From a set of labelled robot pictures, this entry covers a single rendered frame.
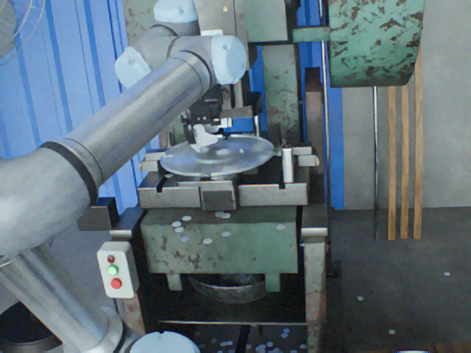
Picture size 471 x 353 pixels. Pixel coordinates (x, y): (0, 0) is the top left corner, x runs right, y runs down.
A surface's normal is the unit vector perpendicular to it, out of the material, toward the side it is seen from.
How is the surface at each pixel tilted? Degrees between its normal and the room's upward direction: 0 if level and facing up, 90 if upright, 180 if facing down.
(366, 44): 130
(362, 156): 90
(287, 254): 90
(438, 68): 90
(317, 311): 90
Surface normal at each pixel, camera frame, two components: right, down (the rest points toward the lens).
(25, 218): 0.38, 0.31
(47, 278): 0.82, 0.16
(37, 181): 0.33, -0.33
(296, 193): -0.14, 0.39
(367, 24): -0.07, 0.81
